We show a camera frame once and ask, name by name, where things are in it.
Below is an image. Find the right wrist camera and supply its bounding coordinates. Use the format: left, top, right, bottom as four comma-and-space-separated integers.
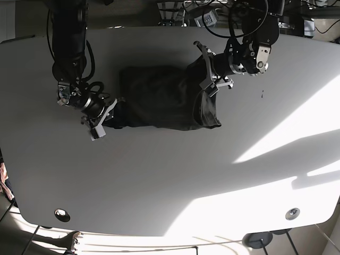
89, 125, 106, 141

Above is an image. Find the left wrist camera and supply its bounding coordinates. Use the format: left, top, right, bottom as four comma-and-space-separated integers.
205, 84, 219, 98

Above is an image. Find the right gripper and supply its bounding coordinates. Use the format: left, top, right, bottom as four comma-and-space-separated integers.
79, 95, 117, 133

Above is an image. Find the left table grommet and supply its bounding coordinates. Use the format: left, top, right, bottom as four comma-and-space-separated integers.
54, 208, 71, 223

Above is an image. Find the round black stand base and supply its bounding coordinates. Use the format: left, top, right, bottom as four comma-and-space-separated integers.
242, 232, 273, 249

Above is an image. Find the grey power adapter box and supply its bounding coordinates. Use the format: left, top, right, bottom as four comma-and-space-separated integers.
303, 20, 316, 38

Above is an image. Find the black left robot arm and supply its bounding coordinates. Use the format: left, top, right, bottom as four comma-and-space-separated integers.
192, 1, 285, 96

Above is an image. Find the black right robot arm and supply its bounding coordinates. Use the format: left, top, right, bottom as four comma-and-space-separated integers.
44, 1, 117, 140

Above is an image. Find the black looping arm cable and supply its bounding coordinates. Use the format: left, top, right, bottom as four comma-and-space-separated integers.
201, 0, 269, 39

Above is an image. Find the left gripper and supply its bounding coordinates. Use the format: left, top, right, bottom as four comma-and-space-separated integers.
193, 41, 234, 90

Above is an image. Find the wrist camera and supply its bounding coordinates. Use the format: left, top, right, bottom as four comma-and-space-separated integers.
205, 84, 219, 98
89, 125, 106, 141

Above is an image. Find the grey socket box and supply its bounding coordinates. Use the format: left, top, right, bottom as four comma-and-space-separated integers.
194, 10, 218, 27

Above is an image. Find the black T-shirt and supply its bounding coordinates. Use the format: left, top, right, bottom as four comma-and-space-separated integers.
103, 57, 222, 131

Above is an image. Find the table grommet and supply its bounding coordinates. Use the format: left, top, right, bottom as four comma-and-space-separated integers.
54, 208, 71, 223
285, 208, 300, 220

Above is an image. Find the right table grommet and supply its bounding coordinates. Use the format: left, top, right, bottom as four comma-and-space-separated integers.
285, 208, 300, 220

